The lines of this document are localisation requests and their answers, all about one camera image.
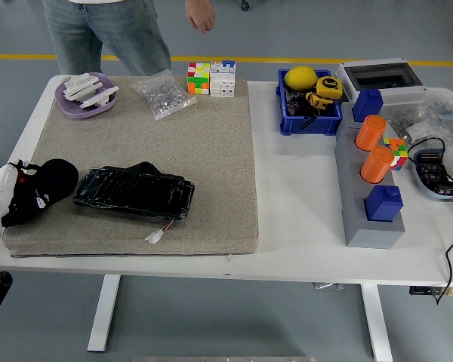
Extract person's left hand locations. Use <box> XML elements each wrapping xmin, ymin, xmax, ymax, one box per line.
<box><xmin>184</xmin><ymin>0</ymin><xmax>217</xmax><ymax>34</ymax></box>

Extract black rag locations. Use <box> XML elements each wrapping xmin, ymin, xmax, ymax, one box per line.
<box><xmin>2</xmin><ymin>158</ymin><xmax>80</xmax><ymax>228</ymax></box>

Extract large colourful puzzle cube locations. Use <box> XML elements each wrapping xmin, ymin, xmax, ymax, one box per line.
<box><xmin>186</xmin><ymin>62</ymin><xmax>211</xmax><ymax>96</ymax></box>

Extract white circuit breaker blue lever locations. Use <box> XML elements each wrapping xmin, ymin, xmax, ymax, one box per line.
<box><xmin>209</xmin><ymin>59</ymin><xmax>237</xmax><ymax>99</ymax></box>

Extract clear bag of screws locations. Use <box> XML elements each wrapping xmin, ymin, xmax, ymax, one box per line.
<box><xmin>129</xmin><ymin>68</ymin><xmax>197</xmax><ymax>121</ymax></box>

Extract yellow lemon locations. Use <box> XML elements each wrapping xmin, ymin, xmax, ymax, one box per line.
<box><xmin>284</xmin><ymin>66</ymin><xmax>319</xmax><ymax>91</ymax></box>

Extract person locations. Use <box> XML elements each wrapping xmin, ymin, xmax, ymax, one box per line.
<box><xmin>41</xmin><ymin>0</ymin><xmax>173</xmax><ymax>77</ymax></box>

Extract long white plastic clip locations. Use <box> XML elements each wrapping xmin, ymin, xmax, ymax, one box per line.
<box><xmin>78</xmin><ymin>85</ymin><xmax>120</xmax><ymax>110</ymax></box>

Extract grey-brown mat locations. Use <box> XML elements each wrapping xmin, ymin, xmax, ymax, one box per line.
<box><xmin>2</xmin><ymin>75</ymin><xmax>260</xmax><ymax>259</ymax></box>

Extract stacked white plastic parts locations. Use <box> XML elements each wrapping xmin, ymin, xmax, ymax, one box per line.
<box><xmin>63</xmin><ymin>73</ymin><xmax>101</xmax><ymax>102</ymax></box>

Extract yellow black tool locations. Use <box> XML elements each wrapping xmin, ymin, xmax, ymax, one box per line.
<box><xmin>304</xmin><ymin>92</ymin><xmax>333</xmax><ymax>112</ymax></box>

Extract yellow black tape measure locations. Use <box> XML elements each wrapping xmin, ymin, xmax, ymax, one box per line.
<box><xmin>316</xmin><ymin>75</ymin><xmax>343</xmax><ymax>101</ymax></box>

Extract blue plastic bin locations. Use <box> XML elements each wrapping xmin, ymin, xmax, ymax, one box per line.
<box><xmin>275</xmin><ymin>68</ymin><xmax>344</xmax><ymax>136</ymax></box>

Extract purple tray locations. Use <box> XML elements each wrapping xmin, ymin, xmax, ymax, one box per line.
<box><xmin>54</xmin><ymin>72</ymin><xmax>118</xmax><ymax>120</ymax></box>

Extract blue square peg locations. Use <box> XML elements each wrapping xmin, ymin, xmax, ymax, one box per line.
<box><xmin>353</xmin><ymin>87</ymin><xmax>384</xmax><ymax>123</ymax></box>
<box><xmin>363</xmin><ymin>184</ymin><xmax>404</xmax><ymax>222</ymax></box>

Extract orange cylinder peg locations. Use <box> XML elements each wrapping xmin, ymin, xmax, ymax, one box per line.
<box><xmin>354</xmin><ymin>115</ymin><xmax>387</xmax><ymax>152</ymax></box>
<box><xmin>359</xmin><ymin>146</ymin><xmax>395</xmax><ymax>185</ymax></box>

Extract small colourful puzzle cube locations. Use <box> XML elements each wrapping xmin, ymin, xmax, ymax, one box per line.
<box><xmin>383</xmin><ymin>137</ymin><xmax>407</xmax><ymax>171</ymax></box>

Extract clear bag of small parts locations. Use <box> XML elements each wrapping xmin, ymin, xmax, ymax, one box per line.
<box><xmin>381</xmin><ymin>87</ymin><xmax>453</xmax><ymax>152</ymax></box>

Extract grey peg base block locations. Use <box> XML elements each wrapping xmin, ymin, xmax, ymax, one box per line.
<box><xmin>334</xmin><ymin>101</ymin><xmax>406</xmax><ymax>250</ymax></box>

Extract grey-blue tray of electronics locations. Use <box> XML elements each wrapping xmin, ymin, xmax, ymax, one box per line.
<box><xmin>411</xmin><ymin>149</ymin><xmax>453</xmax><ymax>201</ymax></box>

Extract white table leg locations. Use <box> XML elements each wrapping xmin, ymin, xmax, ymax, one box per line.
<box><xmin>87</xmin><ymin>274</ymin><xmax>122</xmax><ymax>353</ymax></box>
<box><xmin>360</xmin><ymin>283</ymin><xmax>394</xmax><ymax>362</ymax></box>

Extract black table control box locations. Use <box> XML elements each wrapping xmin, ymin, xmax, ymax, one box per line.
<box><xmin>408</xmin><ymin>286</ymin><xmax>453</xmax><ymax>296</ymax></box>

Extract grey electrical enclosure box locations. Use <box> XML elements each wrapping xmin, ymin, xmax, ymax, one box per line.
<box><xmin>334</xmin><ymin>57</ymin><xmax>427</xmax><ymax>109</ymax></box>

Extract white connector with red wires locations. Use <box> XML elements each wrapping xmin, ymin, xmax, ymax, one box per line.
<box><xmin>143</xmin><ymin>219</ymin><xmax>177</xmax><ymax>243</ymax></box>

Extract black cable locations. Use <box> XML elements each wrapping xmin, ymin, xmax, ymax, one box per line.
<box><xmin>406</xmin><ymin>137</ymin><xmax>453</xmax><ymax>306</ymax></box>

